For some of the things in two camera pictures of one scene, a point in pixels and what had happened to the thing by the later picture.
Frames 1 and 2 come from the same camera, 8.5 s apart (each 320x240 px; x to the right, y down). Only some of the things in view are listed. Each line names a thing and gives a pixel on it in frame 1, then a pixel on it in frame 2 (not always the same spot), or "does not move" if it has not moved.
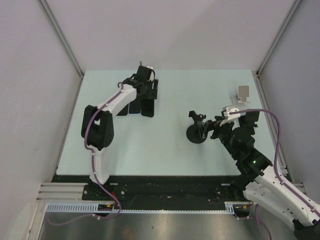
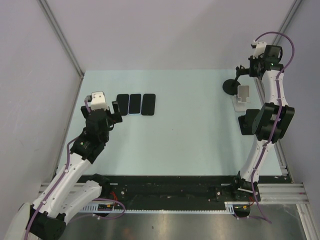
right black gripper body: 223,132 -> 254,65
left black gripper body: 150,93 -> 111,119
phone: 134,108 does not move
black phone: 147,107 does not move
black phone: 247,121 does not move
